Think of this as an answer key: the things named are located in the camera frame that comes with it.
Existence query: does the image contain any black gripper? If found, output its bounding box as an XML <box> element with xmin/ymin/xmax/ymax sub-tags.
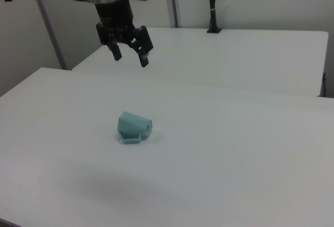
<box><xmin>93</xmin><ymin>0</ymin><xmax>154</xmax><ymax>68</ymax></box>

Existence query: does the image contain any teal faceted plastic cup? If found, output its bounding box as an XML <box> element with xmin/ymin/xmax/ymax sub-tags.
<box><xmin>116</xmin><ymin>111</ymin><xmax>153</xmax><ymax>145</ymax></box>

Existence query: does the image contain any white side table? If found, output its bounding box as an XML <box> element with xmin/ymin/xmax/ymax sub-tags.
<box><xmin>71</xmin><ymin>27</ymin><xmax>329</xmax><ymax>98</ymax></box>

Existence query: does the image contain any grey partition frame post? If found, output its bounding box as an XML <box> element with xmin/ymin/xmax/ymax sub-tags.
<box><xmin>169</xmin><ymin>0</ymin><xmax>180</xmax><ymax>28</ymax></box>
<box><xmin>33</xmin><ymin>0</ymin><xmax>69</xmax><ymax>70</ymax></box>

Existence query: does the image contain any black camera pole with base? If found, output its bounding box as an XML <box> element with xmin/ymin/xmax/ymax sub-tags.
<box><xmin>206</xmin><ymin>0</ymin><xmax>223</xmax><ymax>34</ymax></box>

